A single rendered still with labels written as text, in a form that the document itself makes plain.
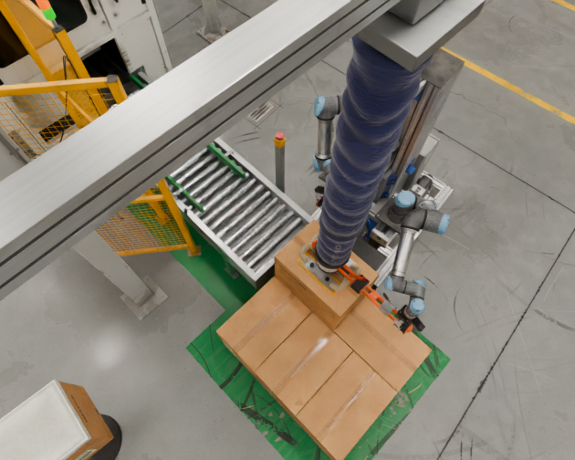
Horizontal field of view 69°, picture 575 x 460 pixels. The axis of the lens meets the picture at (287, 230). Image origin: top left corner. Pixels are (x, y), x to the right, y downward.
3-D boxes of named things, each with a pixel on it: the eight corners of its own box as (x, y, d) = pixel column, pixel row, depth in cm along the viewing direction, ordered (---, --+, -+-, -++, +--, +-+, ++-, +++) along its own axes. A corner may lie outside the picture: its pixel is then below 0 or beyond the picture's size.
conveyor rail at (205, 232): (88, 123, 399) (78, 109, 382) (92, 120, 400) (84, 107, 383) (254, 287, 330) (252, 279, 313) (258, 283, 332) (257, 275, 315)
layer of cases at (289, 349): (223, 341, 337) (215, 330, 301) (307, 260, 369) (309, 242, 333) (332, 460, 301) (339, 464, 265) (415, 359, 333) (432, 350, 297)
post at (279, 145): (275, 203, 410) (273, 138, 320) (279, 198, 413) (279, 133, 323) (279, 206, 408) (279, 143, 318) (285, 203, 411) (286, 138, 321)
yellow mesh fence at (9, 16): (92, 154, 433) (-55, -61, 244) (100, 149, 436) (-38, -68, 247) (162, 225, 398) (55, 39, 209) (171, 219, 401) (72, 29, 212)
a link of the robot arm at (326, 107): (335, 174, 287) (340, 99, 250) (313, 175, 286) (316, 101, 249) (332, 164, 296) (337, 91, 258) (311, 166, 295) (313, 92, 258)
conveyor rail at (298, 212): (142, 88, 420) (137, 73, 403) (147, 85, 421) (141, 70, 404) (309, 235, 351) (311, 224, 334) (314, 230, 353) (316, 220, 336)
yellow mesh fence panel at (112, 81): (105, 266, 379) (-70, 101, 190) (105, 256, 383) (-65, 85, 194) (201, 255, 385) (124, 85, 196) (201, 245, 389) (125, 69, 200)
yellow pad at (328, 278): (296, 261, 282) (296, 258, 278) (306, 252, 285) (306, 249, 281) (332, 297, 272) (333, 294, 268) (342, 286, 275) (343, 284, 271)
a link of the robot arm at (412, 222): (406, 203, 229) (385, 289, 226) (426, 207, 227) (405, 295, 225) (402, 205, 240) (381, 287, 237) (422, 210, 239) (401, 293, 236)
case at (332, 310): (275, 275, 320) (274, 256, 284) (309, 241, 333) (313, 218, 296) (333, 330, 302) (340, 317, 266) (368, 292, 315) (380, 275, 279)
